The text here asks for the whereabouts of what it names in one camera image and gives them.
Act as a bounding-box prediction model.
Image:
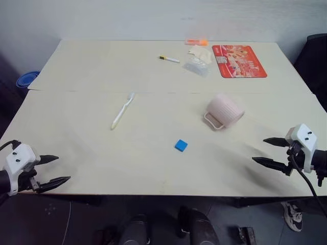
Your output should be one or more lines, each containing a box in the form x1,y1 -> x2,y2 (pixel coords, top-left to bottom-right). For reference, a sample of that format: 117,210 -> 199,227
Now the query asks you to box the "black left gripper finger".
37,154 -> 60,166
36,176 -> 72,194

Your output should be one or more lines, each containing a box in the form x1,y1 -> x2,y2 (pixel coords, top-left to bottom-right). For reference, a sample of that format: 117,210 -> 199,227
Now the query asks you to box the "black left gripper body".
15,163 -> 41,194

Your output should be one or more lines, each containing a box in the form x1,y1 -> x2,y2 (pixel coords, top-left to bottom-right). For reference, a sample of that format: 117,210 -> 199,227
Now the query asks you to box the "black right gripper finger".
263,137 -> 290,148
251,156 -> 289,175

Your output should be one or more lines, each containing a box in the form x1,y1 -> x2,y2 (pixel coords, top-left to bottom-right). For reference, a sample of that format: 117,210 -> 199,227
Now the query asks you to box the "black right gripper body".
284,141 -> 307,177

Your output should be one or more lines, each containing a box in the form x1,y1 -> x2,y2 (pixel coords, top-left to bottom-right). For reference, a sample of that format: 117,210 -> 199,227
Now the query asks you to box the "white and black sneaker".
281,201 -> 303,232

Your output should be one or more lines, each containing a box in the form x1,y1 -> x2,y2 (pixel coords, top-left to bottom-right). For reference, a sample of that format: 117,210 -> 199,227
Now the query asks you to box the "blue plastic basin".
16,71 -> 41,89

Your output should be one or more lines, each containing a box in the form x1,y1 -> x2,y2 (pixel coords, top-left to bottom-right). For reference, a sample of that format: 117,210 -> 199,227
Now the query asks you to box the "black chair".
293,34 -> 327,113

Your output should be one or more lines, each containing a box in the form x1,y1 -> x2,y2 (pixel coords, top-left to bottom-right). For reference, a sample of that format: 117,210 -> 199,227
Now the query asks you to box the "cream white toothbrush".
110,92 -> 135,131

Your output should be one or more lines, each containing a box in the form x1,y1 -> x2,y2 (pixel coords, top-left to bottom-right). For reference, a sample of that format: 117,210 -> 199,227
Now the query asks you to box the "red printed packet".
212,44 -> 268,79

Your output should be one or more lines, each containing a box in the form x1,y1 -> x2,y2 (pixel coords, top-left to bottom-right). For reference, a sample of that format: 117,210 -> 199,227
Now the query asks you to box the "small blue square block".
174,139 -> 189,153

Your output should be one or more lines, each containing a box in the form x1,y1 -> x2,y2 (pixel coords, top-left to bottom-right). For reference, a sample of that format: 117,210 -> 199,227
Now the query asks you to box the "dark rounded shape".
119,213 -> 152,245
177,205 -> 221,245

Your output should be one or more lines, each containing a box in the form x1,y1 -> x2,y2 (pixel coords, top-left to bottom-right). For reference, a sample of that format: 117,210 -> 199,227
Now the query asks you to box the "clear plastic bag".
182,57 -> 212,78

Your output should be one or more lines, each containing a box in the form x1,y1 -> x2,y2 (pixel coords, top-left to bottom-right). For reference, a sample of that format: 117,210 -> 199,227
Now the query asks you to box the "beige crumpled cloth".
187,45 -> 213,64

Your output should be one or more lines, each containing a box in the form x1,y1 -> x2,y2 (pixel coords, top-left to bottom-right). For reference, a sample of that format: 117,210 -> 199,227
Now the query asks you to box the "orange translucent small box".
185,37 -> 208,46

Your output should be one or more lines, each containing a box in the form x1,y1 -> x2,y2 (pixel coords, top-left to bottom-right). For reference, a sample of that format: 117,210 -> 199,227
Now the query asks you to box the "white marker with black cap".
158,55 -> 180,64

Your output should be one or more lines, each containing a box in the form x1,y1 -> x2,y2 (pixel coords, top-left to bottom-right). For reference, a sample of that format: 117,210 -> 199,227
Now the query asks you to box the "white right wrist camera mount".
285,124 -> 318,174

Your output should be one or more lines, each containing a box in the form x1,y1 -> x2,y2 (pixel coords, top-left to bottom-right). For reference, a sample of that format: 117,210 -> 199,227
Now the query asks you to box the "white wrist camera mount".
285,124 -> 318,174
3,143 -> 41,197

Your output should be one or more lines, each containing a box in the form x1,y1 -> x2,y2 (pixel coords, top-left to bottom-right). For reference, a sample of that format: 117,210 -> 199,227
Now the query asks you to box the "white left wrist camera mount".
3,143 -> 41,197

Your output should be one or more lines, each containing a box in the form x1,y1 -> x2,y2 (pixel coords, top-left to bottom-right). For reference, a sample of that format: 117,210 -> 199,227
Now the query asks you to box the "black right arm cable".
291,142 -> 327,205

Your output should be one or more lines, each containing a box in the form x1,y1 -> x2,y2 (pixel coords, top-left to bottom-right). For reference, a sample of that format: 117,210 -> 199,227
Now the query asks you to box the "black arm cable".
0,139 -> 20,152
291,142 -> 327,205

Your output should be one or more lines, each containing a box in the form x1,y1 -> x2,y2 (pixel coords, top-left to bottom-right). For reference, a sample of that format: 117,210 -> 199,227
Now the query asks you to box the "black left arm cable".
0,139 -> 20,152

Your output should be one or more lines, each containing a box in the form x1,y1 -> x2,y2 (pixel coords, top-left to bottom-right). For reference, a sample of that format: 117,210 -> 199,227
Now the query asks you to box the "pink ribbed cup with handle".
203,93 -> 246,131

